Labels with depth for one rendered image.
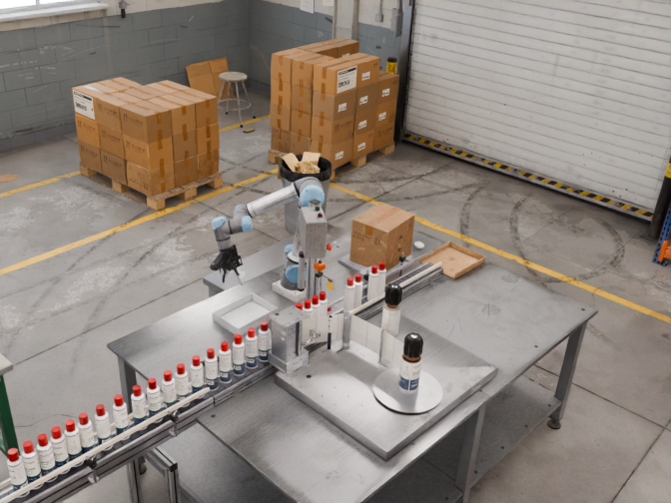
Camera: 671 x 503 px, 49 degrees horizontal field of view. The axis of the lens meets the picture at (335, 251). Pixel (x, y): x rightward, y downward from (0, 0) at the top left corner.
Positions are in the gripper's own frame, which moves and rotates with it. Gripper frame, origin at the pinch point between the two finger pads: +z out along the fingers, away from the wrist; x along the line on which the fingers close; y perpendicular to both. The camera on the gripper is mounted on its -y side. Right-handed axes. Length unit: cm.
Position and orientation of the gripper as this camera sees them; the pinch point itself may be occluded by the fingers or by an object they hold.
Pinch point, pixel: (232, 284)
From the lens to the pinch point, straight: 377.8
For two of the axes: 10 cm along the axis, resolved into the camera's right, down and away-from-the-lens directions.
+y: 6.2, -3.6, 7.0
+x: -7.6, -0.5, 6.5
